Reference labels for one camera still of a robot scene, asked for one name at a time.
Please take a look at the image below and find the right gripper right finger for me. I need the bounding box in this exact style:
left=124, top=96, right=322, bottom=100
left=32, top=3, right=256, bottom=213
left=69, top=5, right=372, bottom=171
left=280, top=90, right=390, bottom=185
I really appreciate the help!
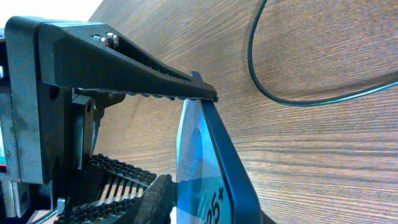
left=57, top=154, right=176, bottom=223

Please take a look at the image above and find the blue screen smartphone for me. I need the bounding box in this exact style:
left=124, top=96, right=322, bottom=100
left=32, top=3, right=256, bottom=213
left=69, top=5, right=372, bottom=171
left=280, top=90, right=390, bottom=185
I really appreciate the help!
left=176, top=100, right=273, bottom=224

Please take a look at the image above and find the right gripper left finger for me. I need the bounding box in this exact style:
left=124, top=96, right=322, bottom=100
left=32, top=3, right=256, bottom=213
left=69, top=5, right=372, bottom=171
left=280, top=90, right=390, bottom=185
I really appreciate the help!
left=37, top=22, right=218, bottom=101

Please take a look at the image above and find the black charging cable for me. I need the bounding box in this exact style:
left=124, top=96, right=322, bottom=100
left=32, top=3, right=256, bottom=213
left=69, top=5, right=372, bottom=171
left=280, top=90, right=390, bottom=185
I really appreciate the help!
left=247, top=0, right=398, bottom=108

